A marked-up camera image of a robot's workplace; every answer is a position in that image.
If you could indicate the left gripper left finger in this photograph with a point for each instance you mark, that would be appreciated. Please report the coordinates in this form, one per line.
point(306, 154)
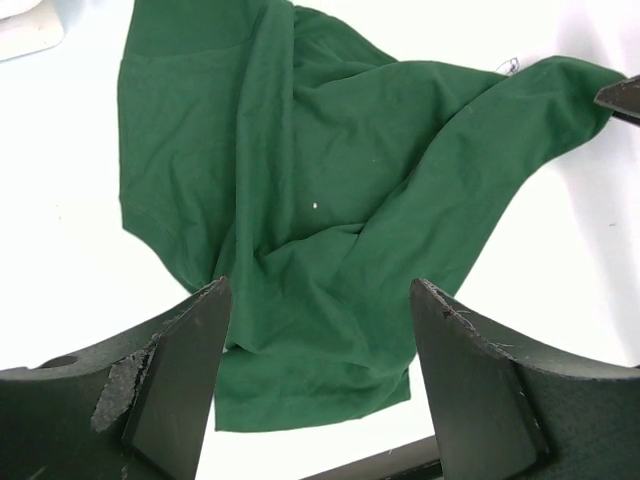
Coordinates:
point(134, 406)

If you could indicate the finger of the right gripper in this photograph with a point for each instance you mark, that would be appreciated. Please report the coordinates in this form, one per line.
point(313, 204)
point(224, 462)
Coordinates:
point(622, 99)

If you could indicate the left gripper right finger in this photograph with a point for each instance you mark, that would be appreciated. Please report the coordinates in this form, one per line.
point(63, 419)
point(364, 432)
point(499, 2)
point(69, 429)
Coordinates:
point(506, 406)

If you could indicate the green t shirt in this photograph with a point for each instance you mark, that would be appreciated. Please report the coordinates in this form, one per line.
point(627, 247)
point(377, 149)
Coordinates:
point(273, 145)

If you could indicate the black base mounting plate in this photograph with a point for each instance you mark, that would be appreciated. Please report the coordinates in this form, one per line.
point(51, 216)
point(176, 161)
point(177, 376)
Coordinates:
point(419, 460)

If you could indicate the white plastic laundry basket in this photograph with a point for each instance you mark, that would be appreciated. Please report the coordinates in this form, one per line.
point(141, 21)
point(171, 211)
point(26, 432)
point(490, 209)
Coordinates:
point(28, 26)

